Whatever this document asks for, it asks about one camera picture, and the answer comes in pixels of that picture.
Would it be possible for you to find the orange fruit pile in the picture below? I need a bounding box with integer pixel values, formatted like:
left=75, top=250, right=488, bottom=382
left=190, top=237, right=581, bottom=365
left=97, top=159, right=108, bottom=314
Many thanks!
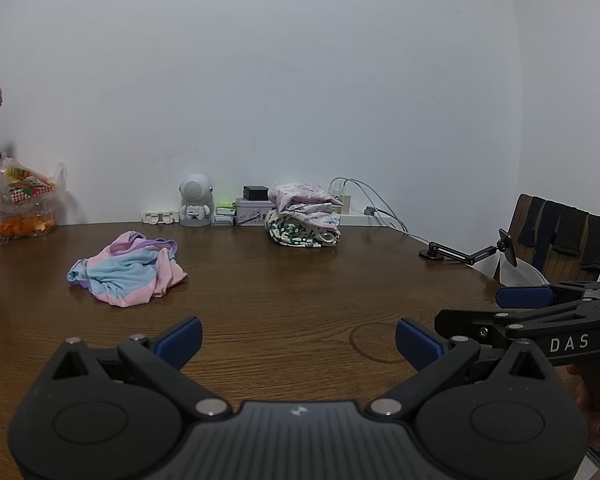
left=0, top=212, right=58, bottom=239

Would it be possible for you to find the small green white box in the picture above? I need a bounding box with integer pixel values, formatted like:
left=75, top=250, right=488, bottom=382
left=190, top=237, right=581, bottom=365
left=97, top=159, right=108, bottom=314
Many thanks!
left=213, top=202, right=237, bottom=227

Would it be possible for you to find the wooden chair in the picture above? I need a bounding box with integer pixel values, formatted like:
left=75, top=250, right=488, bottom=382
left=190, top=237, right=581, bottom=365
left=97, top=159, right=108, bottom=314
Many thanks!
left=493, top=193, right=600, bottom=286

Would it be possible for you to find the white charger plug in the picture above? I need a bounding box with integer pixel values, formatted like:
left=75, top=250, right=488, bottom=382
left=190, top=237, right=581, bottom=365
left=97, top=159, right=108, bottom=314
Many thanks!
left=330, top=178, right=352, bottom=213

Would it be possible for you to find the white robot-shaped speaker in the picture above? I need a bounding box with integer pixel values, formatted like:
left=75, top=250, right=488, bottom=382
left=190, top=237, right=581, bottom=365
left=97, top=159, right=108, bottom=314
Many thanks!
left=179, top=173, right=215, bottom=228

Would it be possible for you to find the person's right hand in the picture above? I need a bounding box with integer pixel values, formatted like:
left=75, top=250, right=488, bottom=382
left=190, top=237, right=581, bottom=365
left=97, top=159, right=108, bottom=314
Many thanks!
left=567, top=365, right=600, bottom=461

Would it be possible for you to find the clear plastic snack bag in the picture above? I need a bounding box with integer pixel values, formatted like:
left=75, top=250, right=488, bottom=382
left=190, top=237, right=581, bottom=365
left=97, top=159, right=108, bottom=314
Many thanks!
left=0, top=157, right=68, bottom=241

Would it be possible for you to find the pink and blue tank top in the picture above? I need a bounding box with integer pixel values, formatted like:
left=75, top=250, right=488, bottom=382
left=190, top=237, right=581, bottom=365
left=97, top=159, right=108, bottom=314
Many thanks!
left=67, top=231, right=188, bottom=308

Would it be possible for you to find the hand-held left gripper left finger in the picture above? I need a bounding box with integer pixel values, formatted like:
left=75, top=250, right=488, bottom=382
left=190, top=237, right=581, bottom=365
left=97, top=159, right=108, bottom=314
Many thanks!
left=51, top=316, right=231, bottom=418

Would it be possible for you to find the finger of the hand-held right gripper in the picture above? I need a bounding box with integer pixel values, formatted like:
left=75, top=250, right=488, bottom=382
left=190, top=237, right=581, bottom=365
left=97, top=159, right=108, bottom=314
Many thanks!
left=497, top=281, right=600, bottom=309
left=434, top=300, right=600, bottom=348

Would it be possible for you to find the grey tin box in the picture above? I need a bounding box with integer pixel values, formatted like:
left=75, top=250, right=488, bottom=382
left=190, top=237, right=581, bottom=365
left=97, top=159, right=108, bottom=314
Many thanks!
left=234, top=198, right=276, bottom=227

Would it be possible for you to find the dark cloth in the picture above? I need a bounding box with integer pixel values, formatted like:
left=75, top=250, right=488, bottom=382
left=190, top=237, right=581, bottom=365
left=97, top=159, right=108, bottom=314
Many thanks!
left=534, top=201, right=563, bottom=281
left=519, top=196, right=548, bottom=248
left=579, top=215, right=600, bottom=277
left=551, top=207, right=591, bottom=257

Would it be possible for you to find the folded white green-dotted cloth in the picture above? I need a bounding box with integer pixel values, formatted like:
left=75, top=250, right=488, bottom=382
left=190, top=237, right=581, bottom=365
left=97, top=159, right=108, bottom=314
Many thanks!
left=265, top=208, right=342, bottom=248

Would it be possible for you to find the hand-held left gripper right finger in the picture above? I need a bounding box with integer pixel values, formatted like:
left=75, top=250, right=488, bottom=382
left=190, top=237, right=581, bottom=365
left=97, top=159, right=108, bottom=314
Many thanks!
left=369, top=318, right=551, bottom=417

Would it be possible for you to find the white power strip with cables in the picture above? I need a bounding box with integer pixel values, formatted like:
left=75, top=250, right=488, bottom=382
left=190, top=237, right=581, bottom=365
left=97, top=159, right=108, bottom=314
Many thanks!
left=330, top=177, right=433, bottom=248

